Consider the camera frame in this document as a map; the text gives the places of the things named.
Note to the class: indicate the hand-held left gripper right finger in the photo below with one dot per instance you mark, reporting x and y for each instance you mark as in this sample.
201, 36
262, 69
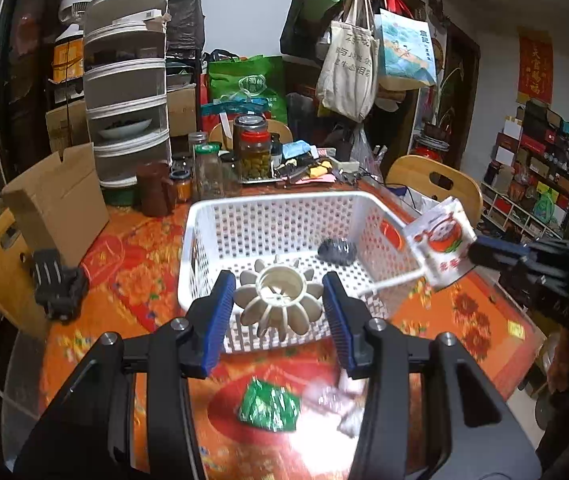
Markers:
339, 325

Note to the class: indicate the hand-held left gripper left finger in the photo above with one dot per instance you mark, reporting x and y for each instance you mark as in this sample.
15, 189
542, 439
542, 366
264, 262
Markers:
217, 320

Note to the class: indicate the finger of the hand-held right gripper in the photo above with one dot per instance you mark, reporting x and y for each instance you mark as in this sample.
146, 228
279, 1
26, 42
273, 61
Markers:
494, 251

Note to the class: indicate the white red snack packet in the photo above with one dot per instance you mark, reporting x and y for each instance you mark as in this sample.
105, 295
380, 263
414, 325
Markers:
442, 240

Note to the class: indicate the cream flower-shaped toy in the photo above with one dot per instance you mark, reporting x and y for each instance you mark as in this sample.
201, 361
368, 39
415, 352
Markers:
279, 287

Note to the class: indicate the white plastic basket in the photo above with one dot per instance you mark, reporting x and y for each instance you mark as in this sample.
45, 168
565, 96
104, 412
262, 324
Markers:
264, 225

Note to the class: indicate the person's right forearm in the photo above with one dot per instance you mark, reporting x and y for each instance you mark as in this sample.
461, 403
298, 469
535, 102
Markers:
562, 360

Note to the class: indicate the dark grey soft toy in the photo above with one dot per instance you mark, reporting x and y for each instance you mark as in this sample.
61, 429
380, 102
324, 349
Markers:
337, 251

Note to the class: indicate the yellow sticker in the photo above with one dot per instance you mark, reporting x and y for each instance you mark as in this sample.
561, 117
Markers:
516, 330

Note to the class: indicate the clear plastic packet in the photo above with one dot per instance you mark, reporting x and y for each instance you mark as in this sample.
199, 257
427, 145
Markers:
337, 400

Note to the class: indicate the red orange printed tablecloth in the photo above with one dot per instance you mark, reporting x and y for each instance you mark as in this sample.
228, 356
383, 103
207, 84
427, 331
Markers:
139, 270

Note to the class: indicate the shelf of boxes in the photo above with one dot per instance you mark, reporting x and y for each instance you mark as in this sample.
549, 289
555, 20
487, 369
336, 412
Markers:
539, 170

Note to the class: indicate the green snack packet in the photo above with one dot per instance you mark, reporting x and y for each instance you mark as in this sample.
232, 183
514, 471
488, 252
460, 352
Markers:
269, 405

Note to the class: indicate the wooden chair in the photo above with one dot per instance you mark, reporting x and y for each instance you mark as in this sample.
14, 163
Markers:
222, 135
2, 270
414, 172

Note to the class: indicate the potted plant red pot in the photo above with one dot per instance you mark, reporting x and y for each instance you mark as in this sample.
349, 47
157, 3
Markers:
437, 132

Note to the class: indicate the small jar orange contents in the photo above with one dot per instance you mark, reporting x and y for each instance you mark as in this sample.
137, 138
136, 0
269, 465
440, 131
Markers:
182, 187

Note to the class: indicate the brown jug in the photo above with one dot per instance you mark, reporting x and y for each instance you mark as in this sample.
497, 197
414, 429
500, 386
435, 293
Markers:
154, 190

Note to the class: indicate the glass jar green lid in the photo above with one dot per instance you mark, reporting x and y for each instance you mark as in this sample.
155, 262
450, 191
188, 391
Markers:
208, 172

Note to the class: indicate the white small box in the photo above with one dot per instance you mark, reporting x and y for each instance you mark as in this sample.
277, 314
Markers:
343, 164

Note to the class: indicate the pickle jar red lid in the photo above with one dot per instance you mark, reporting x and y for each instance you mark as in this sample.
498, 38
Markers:
254, 157

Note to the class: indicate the light blue packet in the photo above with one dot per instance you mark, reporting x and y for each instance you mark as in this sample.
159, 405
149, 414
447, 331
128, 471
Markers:
295, 149

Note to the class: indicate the brown cardboard box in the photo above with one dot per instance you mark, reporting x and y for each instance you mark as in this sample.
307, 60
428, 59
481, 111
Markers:
57, 200

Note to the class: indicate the white bowl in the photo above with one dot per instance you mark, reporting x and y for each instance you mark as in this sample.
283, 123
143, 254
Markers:
124, 130

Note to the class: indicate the blue white paper bag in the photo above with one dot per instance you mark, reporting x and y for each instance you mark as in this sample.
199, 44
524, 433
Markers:
407, 50

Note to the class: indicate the beige canvas tote bag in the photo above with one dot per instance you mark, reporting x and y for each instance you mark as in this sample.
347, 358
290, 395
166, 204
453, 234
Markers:
347, 70

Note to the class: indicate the green shopping bag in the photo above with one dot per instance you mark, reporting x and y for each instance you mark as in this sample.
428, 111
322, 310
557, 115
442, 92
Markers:
247, 80

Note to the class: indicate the grey tiered mesh rack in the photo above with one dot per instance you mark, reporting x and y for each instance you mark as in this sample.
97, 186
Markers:
124, 90

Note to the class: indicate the black hanging bag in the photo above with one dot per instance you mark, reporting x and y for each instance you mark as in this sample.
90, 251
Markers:
299, 20

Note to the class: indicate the black plastic bag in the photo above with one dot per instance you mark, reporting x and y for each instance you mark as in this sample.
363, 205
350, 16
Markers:
184, 15

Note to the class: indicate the white fan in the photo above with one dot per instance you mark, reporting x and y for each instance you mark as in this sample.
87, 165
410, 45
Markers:
77, 7

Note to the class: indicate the black plastic mount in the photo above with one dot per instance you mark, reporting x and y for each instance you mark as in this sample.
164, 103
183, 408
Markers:
59, 282

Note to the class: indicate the red wall poster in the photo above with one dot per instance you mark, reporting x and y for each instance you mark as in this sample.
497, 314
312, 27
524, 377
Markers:
534, 67

